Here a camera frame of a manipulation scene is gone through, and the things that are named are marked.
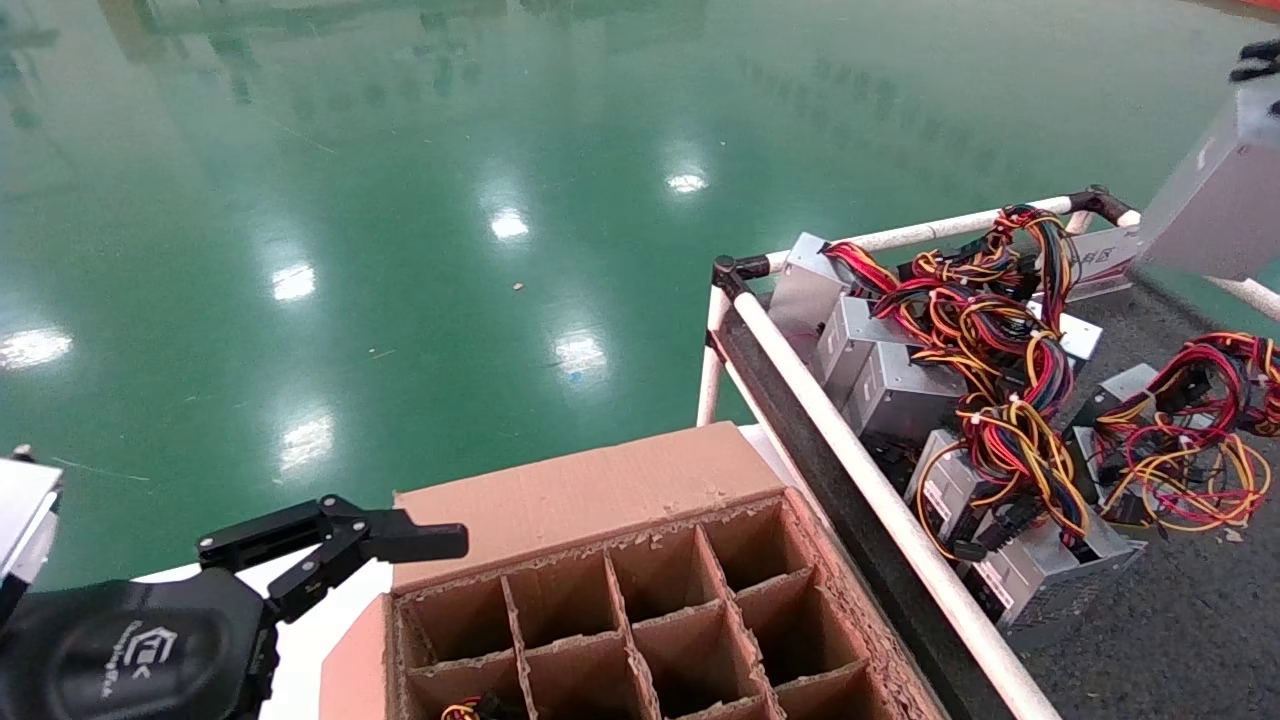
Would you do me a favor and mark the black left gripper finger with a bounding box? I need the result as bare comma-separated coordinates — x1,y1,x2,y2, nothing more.
197,495,469,623

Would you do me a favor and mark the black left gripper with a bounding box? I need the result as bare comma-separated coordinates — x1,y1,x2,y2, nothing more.
0,568,281,720

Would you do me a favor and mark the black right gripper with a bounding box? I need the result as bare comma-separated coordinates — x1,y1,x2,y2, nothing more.
1230,38,1280,84

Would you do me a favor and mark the brown cardboard box with dividers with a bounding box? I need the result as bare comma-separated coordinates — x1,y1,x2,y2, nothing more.
320,420,946,720

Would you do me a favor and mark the black pipe corner joint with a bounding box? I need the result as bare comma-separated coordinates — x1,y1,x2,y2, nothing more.
713,255,771,301
1068,185,1136,226

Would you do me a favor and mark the white sign card red print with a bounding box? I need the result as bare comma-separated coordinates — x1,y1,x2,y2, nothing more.
1070,225,1151,301

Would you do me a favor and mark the silver power supply unit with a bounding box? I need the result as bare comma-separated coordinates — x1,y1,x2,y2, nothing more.
845,340,966,451
905,430,1001,546
1020,310,1103,366
815,295,901,386
1075,363,1161,431
770,233,851,346
965,515,1146,629

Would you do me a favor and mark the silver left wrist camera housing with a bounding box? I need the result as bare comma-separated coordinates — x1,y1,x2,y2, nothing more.
0,448,64,601

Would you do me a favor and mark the multicolour wire harness bundle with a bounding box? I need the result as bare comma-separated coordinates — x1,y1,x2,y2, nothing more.
820,205,1076,401
915,395,1091,561
440,690,521,720

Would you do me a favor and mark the power supply with loose wires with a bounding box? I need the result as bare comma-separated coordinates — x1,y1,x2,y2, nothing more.
1090,330,1280,533

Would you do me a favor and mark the white pipe cart frame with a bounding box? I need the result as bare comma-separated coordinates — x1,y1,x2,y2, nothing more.
697,185,1280,720

